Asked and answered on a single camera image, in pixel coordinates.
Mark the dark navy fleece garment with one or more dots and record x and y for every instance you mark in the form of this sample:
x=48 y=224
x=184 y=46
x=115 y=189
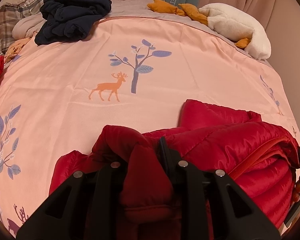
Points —
x=70 y=20

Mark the red quilted down jacket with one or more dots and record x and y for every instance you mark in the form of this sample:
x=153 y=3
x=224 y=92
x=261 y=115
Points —
x=260 y=157

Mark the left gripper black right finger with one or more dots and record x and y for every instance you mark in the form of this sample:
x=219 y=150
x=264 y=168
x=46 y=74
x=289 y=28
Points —
x=212 y=204

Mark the pink printed duvet cover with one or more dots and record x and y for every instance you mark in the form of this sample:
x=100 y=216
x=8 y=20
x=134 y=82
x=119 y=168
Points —
x=135 y=69

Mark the grey plaid pillow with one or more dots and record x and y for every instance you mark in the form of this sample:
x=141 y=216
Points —
x=11 y=14

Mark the white goose plush toy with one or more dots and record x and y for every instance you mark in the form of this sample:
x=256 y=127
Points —
x=241 y=28

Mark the small tan plush toy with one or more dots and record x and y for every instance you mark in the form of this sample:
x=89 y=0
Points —
x=15 y=48

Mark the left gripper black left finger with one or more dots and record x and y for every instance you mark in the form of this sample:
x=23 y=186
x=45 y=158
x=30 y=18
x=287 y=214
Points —
x=84 y=206

